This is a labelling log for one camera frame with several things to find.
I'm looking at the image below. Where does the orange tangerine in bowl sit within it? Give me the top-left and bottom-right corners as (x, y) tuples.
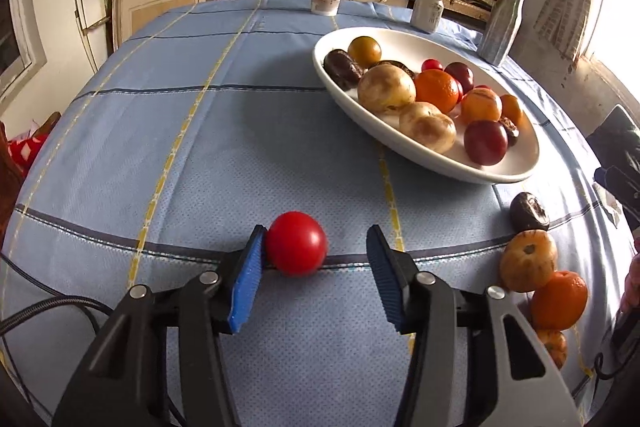
(460, 88), (502, 124)

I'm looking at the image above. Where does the small yellow-orange citrus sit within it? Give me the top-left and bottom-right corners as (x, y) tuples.
(500, 94), (523, 127)

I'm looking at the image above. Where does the dark brown mangosteen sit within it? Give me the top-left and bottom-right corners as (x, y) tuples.
(499, 117), (520, 147)

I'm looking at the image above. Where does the dark red plum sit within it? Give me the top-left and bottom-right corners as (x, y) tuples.
(445, 62), (474, 94)

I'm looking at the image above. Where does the large yellow pomegranate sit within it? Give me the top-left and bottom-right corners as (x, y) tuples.
(357, 64), (416, 114)

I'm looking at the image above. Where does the orange tangerine on table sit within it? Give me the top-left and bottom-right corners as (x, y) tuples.
(414, 69), (461, 114)

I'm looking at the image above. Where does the yellow potato-like fruit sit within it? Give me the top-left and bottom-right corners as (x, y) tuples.
(399, 102), (457, 154)

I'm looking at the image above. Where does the small dark passion fruit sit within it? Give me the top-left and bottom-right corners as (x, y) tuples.
(377, 60), (416, 79)

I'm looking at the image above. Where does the white oval serving bowl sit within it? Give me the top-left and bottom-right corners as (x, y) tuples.
(312, 27), (539, 184)

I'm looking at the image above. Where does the rough orange fruit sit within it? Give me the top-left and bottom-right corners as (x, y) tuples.
(536, 329), (568, 369)

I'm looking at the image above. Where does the blue checked tablecloth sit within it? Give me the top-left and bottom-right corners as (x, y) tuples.
(1, 0), (639, 426)

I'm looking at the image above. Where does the black cable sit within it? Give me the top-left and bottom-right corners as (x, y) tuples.
(0, 250), (116, 408)

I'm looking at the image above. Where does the red cherry tomato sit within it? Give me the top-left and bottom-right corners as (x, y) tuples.
(421, 58), (444, 72)

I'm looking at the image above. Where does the dark purple plum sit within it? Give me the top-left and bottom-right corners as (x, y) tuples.
(463, 120), (509, 166)

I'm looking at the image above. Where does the window with white frame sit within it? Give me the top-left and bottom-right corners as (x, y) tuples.
(1, 0), (47, 108)

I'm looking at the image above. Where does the silver metal bottle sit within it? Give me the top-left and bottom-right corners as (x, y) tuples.
(477, 0), (525, 66)

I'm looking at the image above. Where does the pale yellow fruit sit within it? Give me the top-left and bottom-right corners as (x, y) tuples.
(499, 230), (558, 293)

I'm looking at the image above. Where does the large yellow orange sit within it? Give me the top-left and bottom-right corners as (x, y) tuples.
(347, 36), (382, 69)

